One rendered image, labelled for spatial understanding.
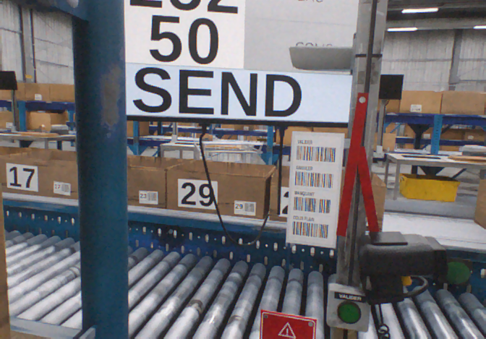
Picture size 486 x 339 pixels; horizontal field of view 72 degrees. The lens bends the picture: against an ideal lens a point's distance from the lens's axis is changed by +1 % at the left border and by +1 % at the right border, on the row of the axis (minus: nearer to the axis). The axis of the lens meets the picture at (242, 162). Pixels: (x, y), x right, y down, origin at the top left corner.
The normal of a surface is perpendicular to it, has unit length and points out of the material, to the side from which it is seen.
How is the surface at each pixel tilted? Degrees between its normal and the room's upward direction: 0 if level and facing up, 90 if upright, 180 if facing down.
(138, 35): 86
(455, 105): 90
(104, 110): 90
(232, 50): 86
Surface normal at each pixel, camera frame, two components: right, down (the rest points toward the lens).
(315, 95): 0.12, 0.07
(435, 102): -0.22, 0.12
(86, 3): 0.97, 0.07
